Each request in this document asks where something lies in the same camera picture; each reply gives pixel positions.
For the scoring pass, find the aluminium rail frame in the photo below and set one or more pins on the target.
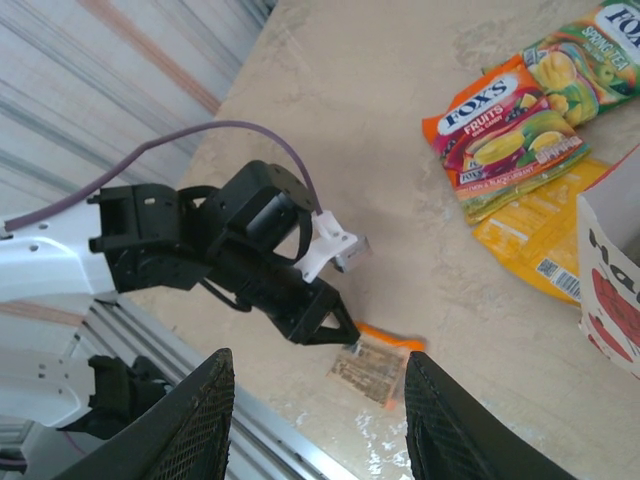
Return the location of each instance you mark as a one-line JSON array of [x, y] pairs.
[[280, 440]]

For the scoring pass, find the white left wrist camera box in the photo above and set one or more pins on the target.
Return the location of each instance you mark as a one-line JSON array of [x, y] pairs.
[[330, 250]]

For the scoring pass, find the green Fox's spring tea bag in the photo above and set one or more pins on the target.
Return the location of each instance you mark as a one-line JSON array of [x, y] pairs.
[[585, 65]]

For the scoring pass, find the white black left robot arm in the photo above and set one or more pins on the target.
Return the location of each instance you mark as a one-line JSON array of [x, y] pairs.
[[45, 265]]

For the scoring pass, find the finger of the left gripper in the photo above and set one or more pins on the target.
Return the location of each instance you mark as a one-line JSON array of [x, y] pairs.
[[350, 332]]

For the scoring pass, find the white red printed paper bag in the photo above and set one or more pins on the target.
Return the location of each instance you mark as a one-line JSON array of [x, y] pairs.
[[615, 300]]

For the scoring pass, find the yellow snack packet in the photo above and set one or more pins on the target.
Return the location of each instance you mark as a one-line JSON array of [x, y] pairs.
[[530, 235]]

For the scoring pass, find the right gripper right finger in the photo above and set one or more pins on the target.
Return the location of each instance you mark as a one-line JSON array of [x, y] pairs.
[[440, 440]]

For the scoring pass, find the orange red Fox's fruits bag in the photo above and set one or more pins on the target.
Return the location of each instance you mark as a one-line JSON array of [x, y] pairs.
[[495, 135]]

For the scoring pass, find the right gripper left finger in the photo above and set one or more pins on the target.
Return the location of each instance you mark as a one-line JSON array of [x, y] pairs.
[[195, 425]]

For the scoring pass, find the small orange snack packet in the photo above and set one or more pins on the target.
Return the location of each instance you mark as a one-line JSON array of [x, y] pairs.
[[370, 370]]

